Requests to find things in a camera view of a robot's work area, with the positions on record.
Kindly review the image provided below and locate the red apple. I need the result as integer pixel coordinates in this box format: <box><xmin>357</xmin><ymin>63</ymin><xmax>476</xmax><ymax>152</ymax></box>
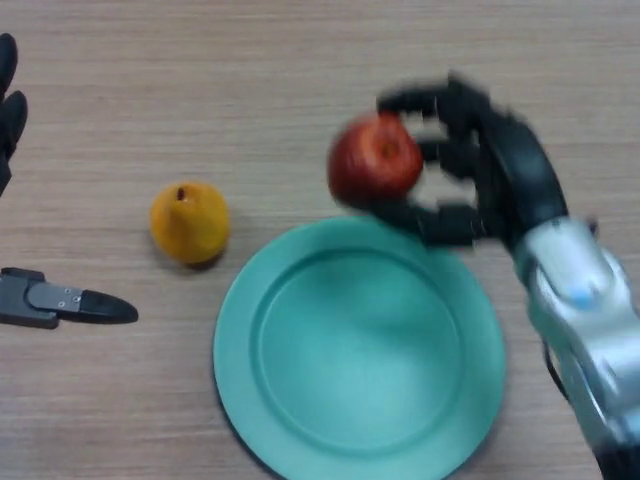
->
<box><xmin>327</xmin><ymin>113</ymin><xmax>425</xmax><ymax>209</ymax></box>

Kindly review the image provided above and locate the green round plate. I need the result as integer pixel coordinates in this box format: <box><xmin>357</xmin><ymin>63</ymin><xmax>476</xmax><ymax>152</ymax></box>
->
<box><xmin>212</xmin><ymin>216</ymin><xmax>505</xmax><ymax>480</ymax></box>

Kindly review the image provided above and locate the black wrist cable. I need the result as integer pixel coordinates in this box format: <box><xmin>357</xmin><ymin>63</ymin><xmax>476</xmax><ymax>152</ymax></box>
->
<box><xmin>541</xmin><ymin>215</ymin><xmax>600</xmax><ymax>404</ymax></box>

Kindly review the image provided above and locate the yellow pear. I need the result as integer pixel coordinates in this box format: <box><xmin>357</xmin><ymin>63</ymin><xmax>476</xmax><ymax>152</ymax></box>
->
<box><xmin>149</xmin><ymin>180</ymin><xmax>231</xmax><ymax>265</ymax></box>

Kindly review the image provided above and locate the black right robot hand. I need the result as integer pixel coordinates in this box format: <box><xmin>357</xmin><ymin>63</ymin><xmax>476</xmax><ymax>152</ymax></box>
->
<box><xmin>367</xmin><ymin>72</ymin><xmax>571</xmax><ymax>251</ymax></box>

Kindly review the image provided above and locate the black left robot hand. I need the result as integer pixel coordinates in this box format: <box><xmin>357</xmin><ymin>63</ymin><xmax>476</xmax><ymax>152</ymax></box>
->
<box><xmin>0</xmin><ymin>33</ymin><xmax>140</xmax><ymax>330</ymax></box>

